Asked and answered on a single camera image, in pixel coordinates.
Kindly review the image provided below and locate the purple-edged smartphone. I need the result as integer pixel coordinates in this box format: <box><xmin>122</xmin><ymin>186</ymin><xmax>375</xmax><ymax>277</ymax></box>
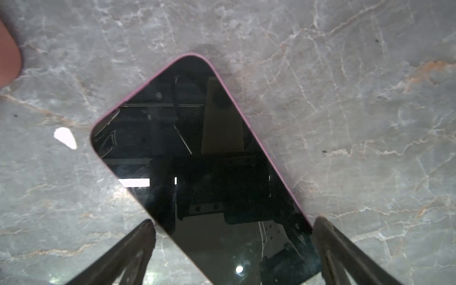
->
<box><xmin>90</xmin><ymin>53</ymin><xmax>321</xmax><ymax>285</ymax></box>

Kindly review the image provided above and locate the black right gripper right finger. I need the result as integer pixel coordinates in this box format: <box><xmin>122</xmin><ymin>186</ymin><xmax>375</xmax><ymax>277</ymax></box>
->
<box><xmin>312</xmin><ymin>216</ymin><xmax>400</xmax><ymax>285</ymax></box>

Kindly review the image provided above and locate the pink phone case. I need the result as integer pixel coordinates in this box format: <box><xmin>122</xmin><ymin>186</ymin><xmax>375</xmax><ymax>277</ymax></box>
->
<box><xmin>0</xmin><ymin>21</ymin><xmax>22</xmax><ymax>88</ymax></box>

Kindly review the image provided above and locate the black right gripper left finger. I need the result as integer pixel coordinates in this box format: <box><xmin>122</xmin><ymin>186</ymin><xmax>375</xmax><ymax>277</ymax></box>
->
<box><xmin>68</xmin><ymin>219</ymin><xmax>156</xmax><ymax>285</ymax></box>

